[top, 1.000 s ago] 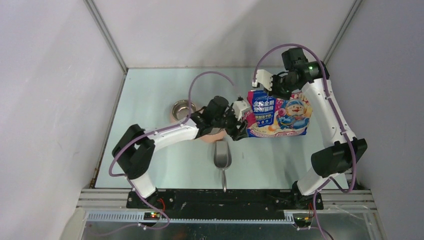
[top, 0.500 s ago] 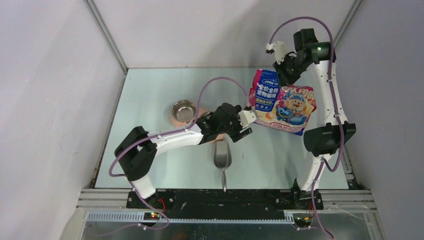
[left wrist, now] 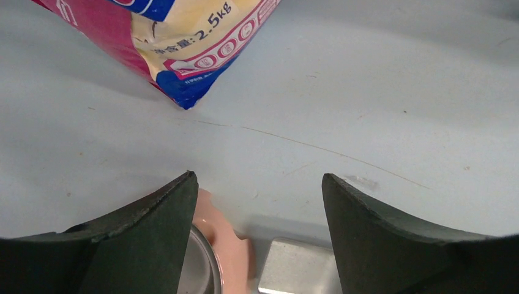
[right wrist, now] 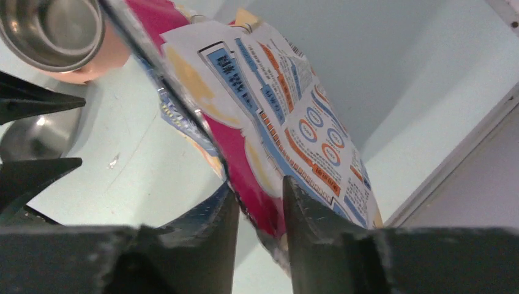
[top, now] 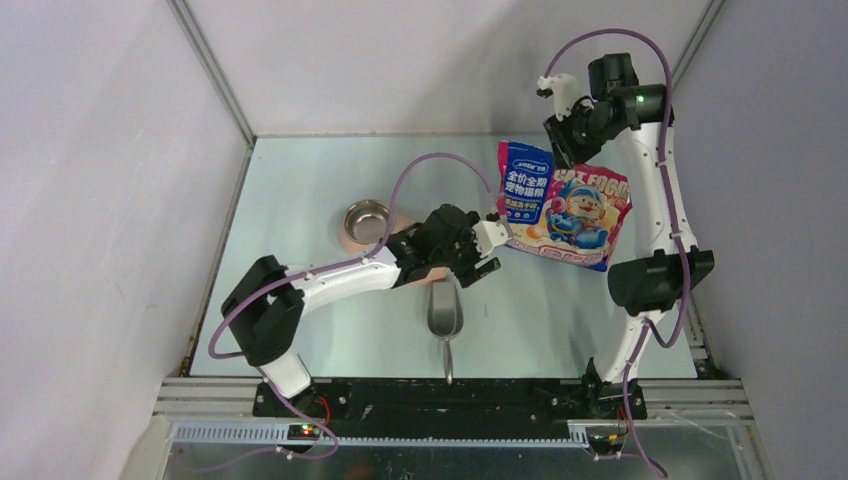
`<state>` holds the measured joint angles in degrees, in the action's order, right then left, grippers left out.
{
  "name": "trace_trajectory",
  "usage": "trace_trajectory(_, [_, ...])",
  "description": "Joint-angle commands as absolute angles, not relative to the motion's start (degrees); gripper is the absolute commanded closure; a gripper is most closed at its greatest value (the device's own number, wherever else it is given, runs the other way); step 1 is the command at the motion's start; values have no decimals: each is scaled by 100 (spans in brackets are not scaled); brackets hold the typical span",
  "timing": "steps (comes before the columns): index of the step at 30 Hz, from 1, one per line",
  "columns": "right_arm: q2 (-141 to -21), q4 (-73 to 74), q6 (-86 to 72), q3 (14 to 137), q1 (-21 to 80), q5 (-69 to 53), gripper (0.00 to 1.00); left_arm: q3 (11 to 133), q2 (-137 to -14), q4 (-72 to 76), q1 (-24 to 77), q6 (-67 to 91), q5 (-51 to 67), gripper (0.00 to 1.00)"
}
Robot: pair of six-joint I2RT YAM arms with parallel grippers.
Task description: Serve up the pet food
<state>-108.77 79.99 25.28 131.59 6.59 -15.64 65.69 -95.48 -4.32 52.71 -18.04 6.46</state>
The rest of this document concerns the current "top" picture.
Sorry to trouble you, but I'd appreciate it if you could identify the right controller board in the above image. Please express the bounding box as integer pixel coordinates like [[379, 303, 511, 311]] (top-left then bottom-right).
[[587, 432, 629, 456]]

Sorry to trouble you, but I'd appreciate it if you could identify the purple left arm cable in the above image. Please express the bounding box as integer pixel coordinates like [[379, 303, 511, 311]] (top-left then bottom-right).
[[208, 152, 495, 360]]

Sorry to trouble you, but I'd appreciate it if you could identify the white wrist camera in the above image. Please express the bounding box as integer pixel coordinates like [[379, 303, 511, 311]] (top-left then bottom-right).
[[473, 213, 511, 257], [536, 74, 581, 121]]

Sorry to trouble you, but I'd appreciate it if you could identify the colourful cat food bag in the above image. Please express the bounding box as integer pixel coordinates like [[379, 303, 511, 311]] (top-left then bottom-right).
[[497, 141, 632, 272]]

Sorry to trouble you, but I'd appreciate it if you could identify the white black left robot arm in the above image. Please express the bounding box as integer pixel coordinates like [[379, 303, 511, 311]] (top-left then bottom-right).
[[221, 204, 510, 417]]

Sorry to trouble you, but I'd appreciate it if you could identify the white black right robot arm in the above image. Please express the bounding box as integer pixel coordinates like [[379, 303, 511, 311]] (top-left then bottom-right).
[[537, 53, 715, 418]]

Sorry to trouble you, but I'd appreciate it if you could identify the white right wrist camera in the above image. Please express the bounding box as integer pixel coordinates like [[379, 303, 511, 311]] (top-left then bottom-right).
[[536, 74, 581, 121]]

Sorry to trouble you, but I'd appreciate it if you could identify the controller board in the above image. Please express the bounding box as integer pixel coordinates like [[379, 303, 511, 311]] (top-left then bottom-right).
[[587, 432, 629, 456], [286, 423, 323, 441]]

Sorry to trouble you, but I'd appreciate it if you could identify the pink double pet bowl stand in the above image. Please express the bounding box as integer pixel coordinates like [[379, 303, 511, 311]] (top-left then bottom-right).
[[341, 215, 448, 287]]

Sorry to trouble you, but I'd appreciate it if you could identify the aluminium frame rail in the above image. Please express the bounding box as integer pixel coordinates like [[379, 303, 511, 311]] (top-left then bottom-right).
[[154, 378, 753, 446]]

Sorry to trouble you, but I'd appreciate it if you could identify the left controller board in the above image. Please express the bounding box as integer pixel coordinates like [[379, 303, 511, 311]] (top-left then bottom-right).
[[286, 423, 323, 441]]

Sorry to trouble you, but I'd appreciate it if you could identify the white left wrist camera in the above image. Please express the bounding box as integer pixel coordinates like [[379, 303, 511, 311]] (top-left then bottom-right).
[[473, 213, 511, 257]]

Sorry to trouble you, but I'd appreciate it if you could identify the metal food scoop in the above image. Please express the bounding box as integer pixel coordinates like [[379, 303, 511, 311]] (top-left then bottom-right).
[[427, 279, 464, 385]]

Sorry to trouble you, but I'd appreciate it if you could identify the steel bowl far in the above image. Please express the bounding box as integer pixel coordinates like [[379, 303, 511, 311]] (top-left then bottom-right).
[[341, 199, 389, 245]]

